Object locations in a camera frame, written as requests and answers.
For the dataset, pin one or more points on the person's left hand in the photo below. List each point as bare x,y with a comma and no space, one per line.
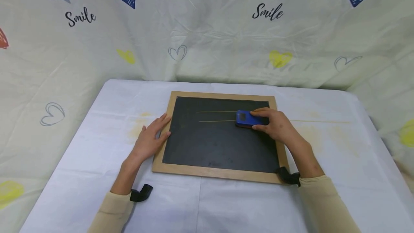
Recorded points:
147,143

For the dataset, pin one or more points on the person's right hand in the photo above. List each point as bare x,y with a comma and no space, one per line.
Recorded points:
281,127

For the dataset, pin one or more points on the person's left index finger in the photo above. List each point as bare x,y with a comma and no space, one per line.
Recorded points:
163,121

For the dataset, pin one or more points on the person's right fingers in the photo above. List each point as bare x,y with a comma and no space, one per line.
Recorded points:
261,110

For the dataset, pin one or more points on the person's left thumb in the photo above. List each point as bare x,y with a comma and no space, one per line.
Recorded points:
164,137

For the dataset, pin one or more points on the person's right thumb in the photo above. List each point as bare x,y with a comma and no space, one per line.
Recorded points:
261,128

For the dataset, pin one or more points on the blue board eraser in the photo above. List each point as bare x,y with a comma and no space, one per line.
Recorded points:
245,118

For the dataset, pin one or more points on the wooden framed black chalkboard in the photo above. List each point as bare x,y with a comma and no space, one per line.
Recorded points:
210,146

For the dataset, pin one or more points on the person's right forearm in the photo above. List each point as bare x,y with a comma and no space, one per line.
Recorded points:
318,193

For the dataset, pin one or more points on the person's left forearm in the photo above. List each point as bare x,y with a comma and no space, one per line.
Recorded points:
121,190

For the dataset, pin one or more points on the black wrist band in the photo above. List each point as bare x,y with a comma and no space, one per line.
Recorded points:
141,192
288,177

